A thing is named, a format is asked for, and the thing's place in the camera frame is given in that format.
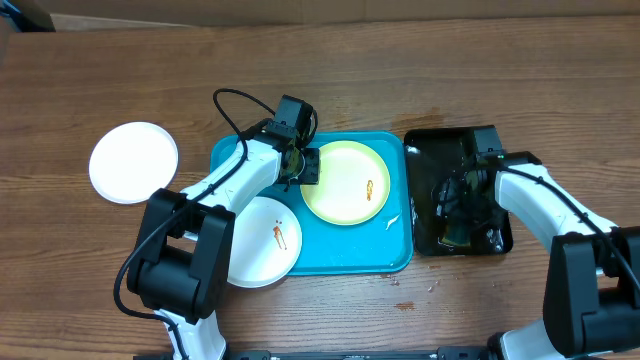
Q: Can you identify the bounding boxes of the green yellow sponge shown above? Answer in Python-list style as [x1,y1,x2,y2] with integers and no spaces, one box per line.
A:
[439,222,471,248]

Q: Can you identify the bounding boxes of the green rimmed plate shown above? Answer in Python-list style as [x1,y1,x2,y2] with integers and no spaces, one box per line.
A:
[300,140,391,226]

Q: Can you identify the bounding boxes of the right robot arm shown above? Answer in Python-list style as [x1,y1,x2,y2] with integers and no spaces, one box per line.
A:
[432,127,639,359]

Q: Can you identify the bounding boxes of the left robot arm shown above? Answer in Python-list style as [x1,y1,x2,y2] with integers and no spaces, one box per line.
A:
[113,95,320,359]

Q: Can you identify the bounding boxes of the black water tray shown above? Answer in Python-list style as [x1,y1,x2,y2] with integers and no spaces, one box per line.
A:
[404,125,513,256]

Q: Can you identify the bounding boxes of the teal plastic tray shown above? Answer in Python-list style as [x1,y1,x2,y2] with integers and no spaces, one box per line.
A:
[209,130,415,277]

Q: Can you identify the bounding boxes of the white plate with sauce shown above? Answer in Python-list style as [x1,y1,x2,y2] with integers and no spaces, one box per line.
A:
[227,197,302,288]

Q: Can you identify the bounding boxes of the dark object top-left corner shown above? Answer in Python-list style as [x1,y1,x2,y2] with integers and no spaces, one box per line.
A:
[1,0,56,32]

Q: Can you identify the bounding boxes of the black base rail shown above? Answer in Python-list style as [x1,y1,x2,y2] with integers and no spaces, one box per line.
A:
[132,344,501,360]

